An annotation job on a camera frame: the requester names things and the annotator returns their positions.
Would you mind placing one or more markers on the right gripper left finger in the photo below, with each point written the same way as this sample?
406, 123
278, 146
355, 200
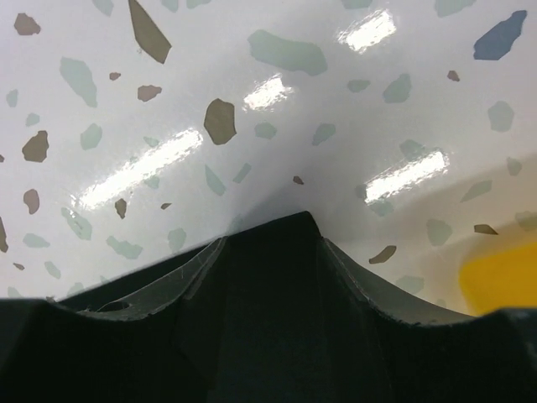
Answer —
157, 344

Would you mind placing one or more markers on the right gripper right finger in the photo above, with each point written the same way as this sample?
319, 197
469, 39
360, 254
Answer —
386, 345

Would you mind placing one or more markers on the black t shirt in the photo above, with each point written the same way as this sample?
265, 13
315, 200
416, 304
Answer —
301, 321

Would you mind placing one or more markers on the yellow plastic bin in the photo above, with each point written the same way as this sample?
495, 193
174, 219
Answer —
504, 279

